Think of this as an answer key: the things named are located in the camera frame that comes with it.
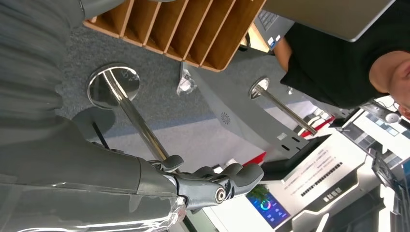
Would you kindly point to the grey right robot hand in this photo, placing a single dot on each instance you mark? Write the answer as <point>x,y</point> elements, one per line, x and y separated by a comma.
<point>80,185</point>

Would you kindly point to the wooden card organizer box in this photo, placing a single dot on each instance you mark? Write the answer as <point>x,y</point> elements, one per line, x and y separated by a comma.
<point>192,28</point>

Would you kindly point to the person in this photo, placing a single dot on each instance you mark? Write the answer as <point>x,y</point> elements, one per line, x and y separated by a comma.
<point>320,73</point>

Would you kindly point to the clear plastic bag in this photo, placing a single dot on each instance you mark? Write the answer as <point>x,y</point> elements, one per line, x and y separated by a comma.
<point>185,84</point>

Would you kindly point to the grey kiosk stand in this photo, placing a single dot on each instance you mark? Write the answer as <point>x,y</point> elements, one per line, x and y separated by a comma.
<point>240,128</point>

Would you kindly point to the blue display screen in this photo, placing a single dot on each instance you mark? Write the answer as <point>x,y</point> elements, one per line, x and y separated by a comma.
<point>269,208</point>

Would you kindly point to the white info panel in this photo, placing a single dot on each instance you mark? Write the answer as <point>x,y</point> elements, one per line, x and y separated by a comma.
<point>320,166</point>

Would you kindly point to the grey laptop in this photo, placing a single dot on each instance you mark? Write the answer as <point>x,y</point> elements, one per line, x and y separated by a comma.
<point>320,16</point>

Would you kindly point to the glass display machine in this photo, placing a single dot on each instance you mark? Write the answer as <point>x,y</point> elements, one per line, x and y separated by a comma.
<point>378,137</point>

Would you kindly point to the black stanchion post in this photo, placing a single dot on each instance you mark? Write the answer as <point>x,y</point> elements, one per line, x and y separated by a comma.
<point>86,121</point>

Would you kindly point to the chrome stanchion post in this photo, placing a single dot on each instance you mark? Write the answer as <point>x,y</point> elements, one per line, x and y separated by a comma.
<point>102,93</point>
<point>282,107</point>

